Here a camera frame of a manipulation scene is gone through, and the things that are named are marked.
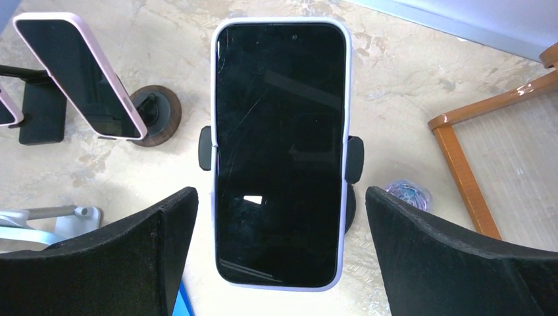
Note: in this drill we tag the black folding phone stand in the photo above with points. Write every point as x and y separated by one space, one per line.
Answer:
43 107

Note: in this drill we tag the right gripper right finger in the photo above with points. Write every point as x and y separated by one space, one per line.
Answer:
431 266

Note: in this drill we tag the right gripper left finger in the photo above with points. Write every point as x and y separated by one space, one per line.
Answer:
133 266

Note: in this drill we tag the pink phone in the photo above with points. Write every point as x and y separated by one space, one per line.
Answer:
11 115
65 46

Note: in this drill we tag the brown round phone stand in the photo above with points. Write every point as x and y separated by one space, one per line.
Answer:
161 111

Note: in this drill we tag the black round phone stand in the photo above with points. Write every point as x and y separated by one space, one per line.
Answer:
353 171

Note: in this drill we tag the light blue phone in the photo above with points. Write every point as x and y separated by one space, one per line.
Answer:
30 235

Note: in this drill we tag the silver phone stand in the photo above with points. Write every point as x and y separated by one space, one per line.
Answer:
71 220

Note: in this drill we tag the blue mat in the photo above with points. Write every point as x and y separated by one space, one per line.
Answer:
182 305

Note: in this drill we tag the far left pink phone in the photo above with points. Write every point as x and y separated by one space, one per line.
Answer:
11 115

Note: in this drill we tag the orange wooden rack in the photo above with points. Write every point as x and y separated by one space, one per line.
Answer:
502 155

